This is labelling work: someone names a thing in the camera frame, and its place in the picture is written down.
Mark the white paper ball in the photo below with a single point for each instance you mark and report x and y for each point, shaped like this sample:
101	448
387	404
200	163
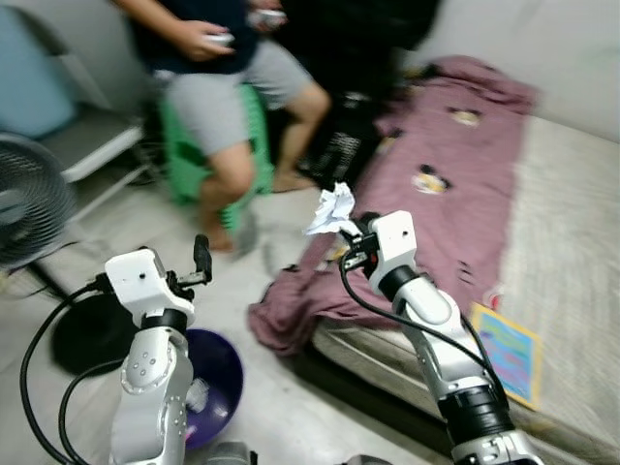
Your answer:
331	208
199	395

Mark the colourful children's book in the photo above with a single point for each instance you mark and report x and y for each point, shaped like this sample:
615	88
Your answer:
506	354

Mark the white handheld controller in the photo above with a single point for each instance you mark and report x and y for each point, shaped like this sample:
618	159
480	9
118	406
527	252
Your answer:
269	15
223	39

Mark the person's right forearm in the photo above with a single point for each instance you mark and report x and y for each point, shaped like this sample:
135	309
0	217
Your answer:
150	15

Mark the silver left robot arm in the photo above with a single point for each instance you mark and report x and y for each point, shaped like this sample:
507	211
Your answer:
150	397

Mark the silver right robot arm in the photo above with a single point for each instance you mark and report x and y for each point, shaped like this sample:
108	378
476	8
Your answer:
436	320

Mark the person's right hand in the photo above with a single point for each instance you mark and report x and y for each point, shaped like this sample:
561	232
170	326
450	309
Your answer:
199	41

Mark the person's left hand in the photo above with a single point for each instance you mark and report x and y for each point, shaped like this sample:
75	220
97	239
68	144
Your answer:
260	23

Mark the purple cartoon print blanket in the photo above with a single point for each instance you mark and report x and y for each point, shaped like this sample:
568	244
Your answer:
436	223

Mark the black white-printed bag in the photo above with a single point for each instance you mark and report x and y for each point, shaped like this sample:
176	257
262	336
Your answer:
339	145

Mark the green plastic stool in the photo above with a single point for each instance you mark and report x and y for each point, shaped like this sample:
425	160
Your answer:
177	160

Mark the purple plastic bin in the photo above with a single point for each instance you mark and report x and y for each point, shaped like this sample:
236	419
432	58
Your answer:
225	373

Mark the person in grey shorts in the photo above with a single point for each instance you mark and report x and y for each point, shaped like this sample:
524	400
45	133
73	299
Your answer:
218	107

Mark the white metal rack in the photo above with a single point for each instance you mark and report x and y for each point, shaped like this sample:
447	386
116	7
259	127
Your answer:
97	140

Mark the black standing fan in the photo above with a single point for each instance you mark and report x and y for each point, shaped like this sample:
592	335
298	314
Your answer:
29	194

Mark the silver left robot leg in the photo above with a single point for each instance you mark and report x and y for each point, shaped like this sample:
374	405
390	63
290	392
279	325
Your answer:
228	455

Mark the silver robot leg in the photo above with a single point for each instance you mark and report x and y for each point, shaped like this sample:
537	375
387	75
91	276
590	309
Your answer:
228	455
366	460

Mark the black fabric pile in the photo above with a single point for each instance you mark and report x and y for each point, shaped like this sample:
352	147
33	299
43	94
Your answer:
349	39

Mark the white quilted mattress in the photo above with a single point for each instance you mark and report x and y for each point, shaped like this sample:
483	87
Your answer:
572	223

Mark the silver right robot leg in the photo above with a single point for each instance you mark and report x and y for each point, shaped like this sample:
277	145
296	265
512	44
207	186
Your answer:
366	460

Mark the light blue plastic container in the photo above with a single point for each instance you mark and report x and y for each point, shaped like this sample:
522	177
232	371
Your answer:
29	87

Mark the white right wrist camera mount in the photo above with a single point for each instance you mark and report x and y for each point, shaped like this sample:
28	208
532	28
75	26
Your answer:
395	242

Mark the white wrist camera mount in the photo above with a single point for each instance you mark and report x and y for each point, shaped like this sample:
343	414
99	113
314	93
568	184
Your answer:
140	281
395	242

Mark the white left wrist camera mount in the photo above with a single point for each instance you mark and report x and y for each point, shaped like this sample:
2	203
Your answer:
140	281

